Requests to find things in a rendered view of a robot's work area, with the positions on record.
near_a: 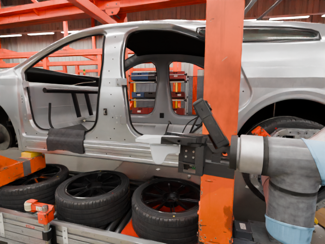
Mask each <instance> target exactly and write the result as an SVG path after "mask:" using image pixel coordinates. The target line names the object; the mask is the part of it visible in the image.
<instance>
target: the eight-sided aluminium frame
mask: <svg viewBox="0 0 325 244"><path fill-rule="evenodd" d="M318 131H320V130H319V129H298V128H278V129H277V130H275V131H274V132H273V133H272V134H270V136H271V137H283V136H300V137H304V136H310V137H311V136H313V135H314V134H316V133H317V132H318ZM249 176H250V181H251V183H252V184H253V186H255V187H256V188H257V189H258V190H259V191H260V192H261V193H262V195H263V196H264V190H263V185H262V184H261V183H260V182H259V181H258V175H256V174H249ZM324 206H325V191H323V192H322V193H320V194H318V195H317V202H316V211H318V210H319V209H320V208H322V207H324Z"/></svg>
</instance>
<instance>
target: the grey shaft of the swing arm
mask: <svg viewBox="0 0 325 244"><path fill-rule="evenodd" d="M48 211H49V209H48V205H47V204H46V205H43V206H42V213H46V212H48ZM42 237H43V240H44V241H45V244H57V238H56V227H55V226H53V225H50V223H48V224H47V225H44V230H43V231H42Z"/></svg>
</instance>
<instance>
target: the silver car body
mask: <svg viewBox="0 0 325 244"><path fill-rule="evenodd" d="M281 1H282V0H278V1H277V2H276V3H275V4H273V5H272V6H271V7H270V8H269V9H268V10H267V11H265V12H264V13H263V14H262V15H261V16H260V17H258V18H257V19H256V20H244V25H243V42H242V58H241V75H240V91H239V108H238V124H237V130H238V129H239V128H240V126H241V125H242V124H243V122H244V121H245V120H246V119H247V118H248V117H249V116H250V115H251V114H252V113H254V112H255V111H256V110H258V109H259V108H261V107H263V106H265V105H267V104H269V103H271V102H274V101H277V100H280V99H285V98H292V97H304V98H311V99H315V100H319V101H322V102H324V103H325V24H320V23H309V22H297V21H269V20H260V19H262V18H263V17H264V16H265V15H267V14H268V13H269V12H270V11H271V10H272V9H274V8H275V7H276V6H277V5H278V4H279V3H280V2H281ZM98 35H103V36H104V38H103V46H102V63H101V70H100V77H93V76H83V75H75V74H68V73H63V72H57V71H52V70H47V69H42V68H37V67H33V66H34V65H36V64H37V63H38V62H39V61H41V60H43V59H44V58H46V57H48V56H49V55H51V54H53V53H54V52H56V51H58V50H60V49H62V48H64V47H65V46H67V45H69V44H72V43H73V42H76V41H80V40H81V39H86V38H90V37H92V36H98ZM205 36H206V20H171V19H164V20H146V21H135V22H125V23H115V24H106V25H100V26H96V27H92V28H88V29H84V30H80V31H77V32H74V33H72V34H69V35H68V36H65V37H63V38H62V39H60V40H58V41H56V42H54V43H53V44H51V45H49V46H47V47H46V48H44V49H42V50H41V51H39V52H37V53H36V54H34V55H33V56H31V57H29V58H28V59H26V60H25V61H23V62H21V63H20V64H18V65H16V66H14V67H12V68H8V69H0V150H2V151H3V150H7V149H9V148H13V147H15V148H18V149H19V151H27V152H36V153H49V154H59V155H68V156H78V157H87V158H97V159H106V160H116V161H124V162H133V163H140V164H149V165H157V166H165V167H175V168H177V167H178V155H176V154H168V155H167V156H166V158H165V160H164V162H163V163H162V164H155V163H154V162H153V159H152V154H151V150H150V145H149V143H142V142H136V141H135V139H136V138H138V137H140V136H142V135H160V136H163V135H164V134H165V133H166V132H174V133H195V134H202V129H203V122H202V120H201V119H200V117H198V116H197V115H179V114H177V113H175V111H174V110H173V104H172V95H171V86H170V77H169V73H170V64H171V63H172V62H185V63H191V64H194V65H196V66H199V67H201V68H203V69H204V67H205ZM126 48H128V49H130V50H131V51H133V52H134V53H135V54H134V55H132V56H130V57H128V58H127V59H125V53H126ZM146 62H151V63H153V64H154V65H155V67H156V73H157V86H156V95H155V103H154V108H153V110H152V112H150V113H149V114H131V113H130V106H129V98H128V90H127V78H126V71H128V70H129V69H131V68H132V67H134V66H137V65H139V64H142V63H146ZM78 83H79V84H78ZM74 84H75V85H74ZM50 128H57V129H74V130H86V131H85V135H84V137H85V139H84V141H83V149H84V154H78V153H73V152H71V151H68V150H55V151H47V145H46V139H47V137H48V131H49V129H50ZM15 136H16V137H17V139H16V138H15ZM17 142H18V144H17Z"/></svg>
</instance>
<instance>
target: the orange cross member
mask: <svg viewBox="0 0 325 244"><path fill-rule="evenodd" d="M67 1H68V2H70V3H71V4H73V5H74V6H76V7H77V8H79V9H80V10H82V11H83V12H85V13H86V14H88V15H89V16H91V17H93V18H94V19H96V20H97V21H99V22H100V23H102V24H104V25H106V24H115V23H118V22H116V21H115V20H114V19H112V18H111V17H110V16H108V15H107V14H106V13H105V12H103V11H102V10H101V9H99V8H98V7H97V6H95V5H94V4H93V3H92V2H90V1H89V0H67Z"/></svg>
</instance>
